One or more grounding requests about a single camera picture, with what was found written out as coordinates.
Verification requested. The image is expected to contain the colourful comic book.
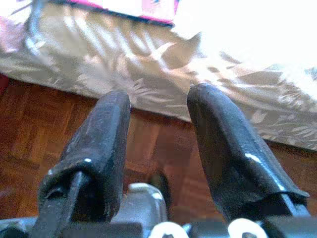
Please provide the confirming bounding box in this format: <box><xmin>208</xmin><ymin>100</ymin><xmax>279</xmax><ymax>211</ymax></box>
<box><xmin>49</xmin><ymin>0</ymin><xmax>179</xmax><ymax>28</ymax></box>

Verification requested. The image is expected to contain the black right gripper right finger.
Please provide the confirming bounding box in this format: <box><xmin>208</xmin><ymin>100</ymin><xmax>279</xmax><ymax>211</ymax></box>
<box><xmin>187</xmin><ymin>83</ymin><xmax>311</xmax><ymax>224</ymax></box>

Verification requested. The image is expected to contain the pink cartoon print blanket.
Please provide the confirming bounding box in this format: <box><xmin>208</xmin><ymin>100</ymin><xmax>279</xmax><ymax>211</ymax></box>
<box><xmin>0</xmin><ymin>14</ymin><xmax>28</xmax><ymax>54</ymax></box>

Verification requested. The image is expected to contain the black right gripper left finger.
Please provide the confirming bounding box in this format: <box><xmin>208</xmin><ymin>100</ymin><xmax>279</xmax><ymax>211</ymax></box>
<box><xmin>32</xmin><ymin>90</ymin><xmax>131</xmax><ymax>238</ymax></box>

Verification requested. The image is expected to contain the beige floral bed sheet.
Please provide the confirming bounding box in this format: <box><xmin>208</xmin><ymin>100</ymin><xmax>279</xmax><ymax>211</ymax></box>
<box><xmin>0</xmin><ymin>2</ymin><xmax>317</xmax><ymax>152</ymax></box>

